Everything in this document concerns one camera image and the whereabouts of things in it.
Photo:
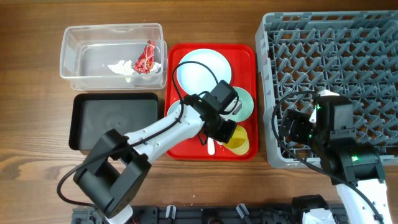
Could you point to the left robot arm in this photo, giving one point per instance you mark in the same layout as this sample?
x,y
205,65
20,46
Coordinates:
x,y
116,167

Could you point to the clear plastic waste bin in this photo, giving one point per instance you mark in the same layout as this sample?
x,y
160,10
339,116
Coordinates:
x,y
87,51

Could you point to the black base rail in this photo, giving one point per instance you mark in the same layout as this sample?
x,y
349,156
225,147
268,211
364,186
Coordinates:
x,y
151,214

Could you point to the white napkin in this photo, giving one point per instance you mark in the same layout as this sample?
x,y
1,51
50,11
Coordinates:
x,y
132,71

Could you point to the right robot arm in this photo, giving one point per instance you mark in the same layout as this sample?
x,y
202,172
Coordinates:
x,y
355,169

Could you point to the red snack wrapper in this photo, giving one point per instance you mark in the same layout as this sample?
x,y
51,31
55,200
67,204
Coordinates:
x,y
145,59

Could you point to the light blue food bowl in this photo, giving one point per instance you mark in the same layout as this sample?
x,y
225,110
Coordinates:
x,y
176,106

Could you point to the black waste tray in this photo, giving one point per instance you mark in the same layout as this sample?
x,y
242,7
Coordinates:
x,y
94,114

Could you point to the mint green bowl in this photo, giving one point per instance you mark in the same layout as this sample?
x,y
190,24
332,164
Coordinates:
x,y
246,106

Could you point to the white plastic spoon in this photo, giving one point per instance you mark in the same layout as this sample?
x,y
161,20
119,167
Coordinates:
x,y
210,146

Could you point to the light blue plate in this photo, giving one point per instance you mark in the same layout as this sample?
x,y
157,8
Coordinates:
x,y
194,78

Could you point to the grey dishwasher rack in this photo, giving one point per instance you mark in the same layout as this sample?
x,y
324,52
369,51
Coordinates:
x,y
352,53

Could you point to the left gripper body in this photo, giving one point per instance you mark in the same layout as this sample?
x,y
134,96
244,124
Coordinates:
x,y
222,130

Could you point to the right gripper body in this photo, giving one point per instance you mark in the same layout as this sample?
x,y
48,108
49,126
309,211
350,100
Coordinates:
x,y
297,130

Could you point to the red serving tray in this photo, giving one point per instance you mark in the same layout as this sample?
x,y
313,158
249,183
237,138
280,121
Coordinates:
x,y
243,67

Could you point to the yellow plastic cup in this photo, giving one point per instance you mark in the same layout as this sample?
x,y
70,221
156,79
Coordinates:
x,y
239,142

